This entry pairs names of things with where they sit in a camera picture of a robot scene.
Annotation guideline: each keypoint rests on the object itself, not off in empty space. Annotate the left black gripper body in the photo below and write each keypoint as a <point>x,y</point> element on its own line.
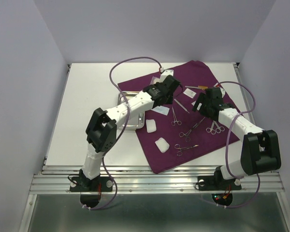
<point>156,84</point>

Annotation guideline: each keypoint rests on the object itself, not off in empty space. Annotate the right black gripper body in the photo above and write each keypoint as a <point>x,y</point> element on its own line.
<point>204,110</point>

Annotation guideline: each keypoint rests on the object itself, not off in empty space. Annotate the steel scalpel handle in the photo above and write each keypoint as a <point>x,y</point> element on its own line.
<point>181,105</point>

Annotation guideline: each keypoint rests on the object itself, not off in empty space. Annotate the white blue suture packet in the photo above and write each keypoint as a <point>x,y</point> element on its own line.
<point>161,110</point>

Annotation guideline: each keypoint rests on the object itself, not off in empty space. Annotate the stainless steel tray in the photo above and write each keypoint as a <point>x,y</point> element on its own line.
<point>135,121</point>

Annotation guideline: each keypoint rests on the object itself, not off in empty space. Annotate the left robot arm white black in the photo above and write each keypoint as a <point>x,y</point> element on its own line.
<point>102,128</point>

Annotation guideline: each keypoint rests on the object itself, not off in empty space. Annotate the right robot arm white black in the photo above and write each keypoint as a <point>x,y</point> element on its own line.
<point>260,148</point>

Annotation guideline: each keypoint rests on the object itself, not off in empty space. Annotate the purple surgical cloth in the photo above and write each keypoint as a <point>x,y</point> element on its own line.
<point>139,148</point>

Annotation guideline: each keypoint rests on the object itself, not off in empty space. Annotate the small clear bagged packet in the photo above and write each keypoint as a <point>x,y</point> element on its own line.
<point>190,93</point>

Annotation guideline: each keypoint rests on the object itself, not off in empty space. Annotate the bagged beige bandage roll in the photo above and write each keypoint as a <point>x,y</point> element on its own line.
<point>155,80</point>

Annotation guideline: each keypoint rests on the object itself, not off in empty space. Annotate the scalpel blade orange packet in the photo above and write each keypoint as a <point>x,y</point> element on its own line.
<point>197,87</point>

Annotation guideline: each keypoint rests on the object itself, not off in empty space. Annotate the steel scissors right pair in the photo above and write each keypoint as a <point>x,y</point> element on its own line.
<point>219,128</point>

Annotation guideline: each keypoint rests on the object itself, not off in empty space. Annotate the steel scissors pair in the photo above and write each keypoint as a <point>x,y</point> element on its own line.
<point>211,129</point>
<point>219,128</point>

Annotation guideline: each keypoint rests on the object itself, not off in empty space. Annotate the steel scissors left pair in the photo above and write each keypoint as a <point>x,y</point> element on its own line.
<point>211,129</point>

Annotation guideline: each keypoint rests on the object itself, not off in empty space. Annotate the white gauze pad middle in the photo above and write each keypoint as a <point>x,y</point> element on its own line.
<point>151,126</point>

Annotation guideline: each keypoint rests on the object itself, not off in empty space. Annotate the white gauze pad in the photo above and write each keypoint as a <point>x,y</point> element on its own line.
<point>151,126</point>
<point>162,145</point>

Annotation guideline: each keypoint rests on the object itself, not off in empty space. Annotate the steel hemostat long centre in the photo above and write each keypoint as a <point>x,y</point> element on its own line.
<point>187,134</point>

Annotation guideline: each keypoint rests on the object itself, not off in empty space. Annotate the white gauze pad bottom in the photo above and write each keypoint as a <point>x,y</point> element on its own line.
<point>162,145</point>

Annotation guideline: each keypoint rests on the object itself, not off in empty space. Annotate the steel hemostat bottom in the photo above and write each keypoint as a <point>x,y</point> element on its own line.
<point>180,149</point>

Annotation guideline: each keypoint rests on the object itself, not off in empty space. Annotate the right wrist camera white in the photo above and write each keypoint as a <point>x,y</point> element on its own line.
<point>223,92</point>

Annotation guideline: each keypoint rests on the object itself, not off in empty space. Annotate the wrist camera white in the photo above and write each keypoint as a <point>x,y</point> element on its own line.
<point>164,74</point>
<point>223,92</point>

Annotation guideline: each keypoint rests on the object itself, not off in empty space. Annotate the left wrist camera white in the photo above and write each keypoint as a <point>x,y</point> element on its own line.
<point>164,74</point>

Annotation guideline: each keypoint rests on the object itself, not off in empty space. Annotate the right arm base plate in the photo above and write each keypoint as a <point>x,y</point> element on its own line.
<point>210,183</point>

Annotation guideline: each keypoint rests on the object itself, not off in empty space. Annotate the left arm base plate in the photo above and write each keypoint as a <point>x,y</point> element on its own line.
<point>99,184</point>

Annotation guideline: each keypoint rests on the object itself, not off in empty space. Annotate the aluminium front rail frame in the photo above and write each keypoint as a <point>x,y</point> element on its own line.
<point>141,180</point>

